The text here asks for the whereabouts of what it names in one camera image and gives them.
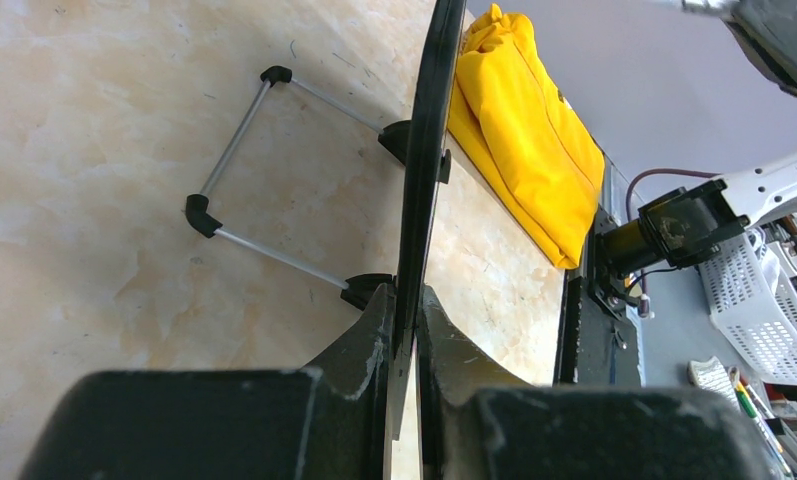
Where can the white remote keypad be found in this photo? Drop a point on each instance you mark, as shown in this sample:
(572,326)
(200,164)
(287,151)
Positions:
(712,375)

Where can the green pen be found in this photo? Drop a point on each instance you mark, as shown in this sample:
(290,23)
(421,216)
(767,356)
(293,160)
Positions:
(751,411)

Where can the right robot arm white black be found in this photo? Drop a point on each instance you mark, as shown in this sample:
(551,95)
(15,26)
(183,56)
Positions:
(686,227)

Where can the small black-framed whiteboard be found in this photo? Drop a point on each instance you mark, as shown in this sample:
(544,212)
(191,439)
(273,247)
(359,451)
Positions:
(420,144)

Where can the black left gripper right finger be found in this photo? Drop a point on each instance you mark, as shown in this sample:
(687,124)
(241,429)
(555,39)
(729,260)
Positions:
(477,420)

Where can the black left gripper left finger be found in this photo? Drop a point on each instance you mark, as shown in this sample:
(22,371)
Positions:
(324,420)

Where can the yellow cloth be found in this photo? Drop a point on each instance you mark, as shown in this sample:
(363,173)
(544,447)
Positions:
(521,134)

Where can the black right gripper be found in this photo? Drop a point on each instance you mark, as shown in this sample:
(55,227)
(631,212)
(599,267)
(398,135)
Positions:
(766,31)

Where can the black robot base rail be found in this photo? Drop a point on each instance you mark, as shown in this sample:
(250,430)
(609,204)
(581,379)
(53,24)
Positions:
(597,342)

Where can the white plastic basket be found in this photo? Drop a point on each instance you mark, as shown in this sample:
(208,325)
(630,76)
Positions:
(757,317)

